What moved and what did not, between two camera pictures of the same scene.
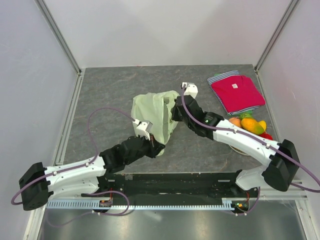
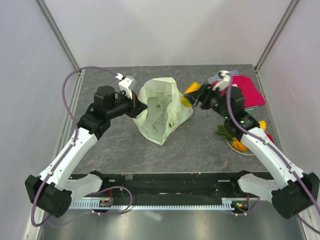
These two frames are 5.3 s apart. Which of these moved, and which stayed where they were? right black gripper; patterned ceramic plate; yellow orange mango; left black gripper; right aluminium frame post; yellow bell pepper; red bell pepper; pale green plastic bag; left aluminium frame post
Moved: yellow orange mango; left black gripper; pale green plastic bag; right black gripper
Stayed: yellow bell pepper; right aluminium frame post; left aluminium frame post; red bell pepper; patterned ceramic plate
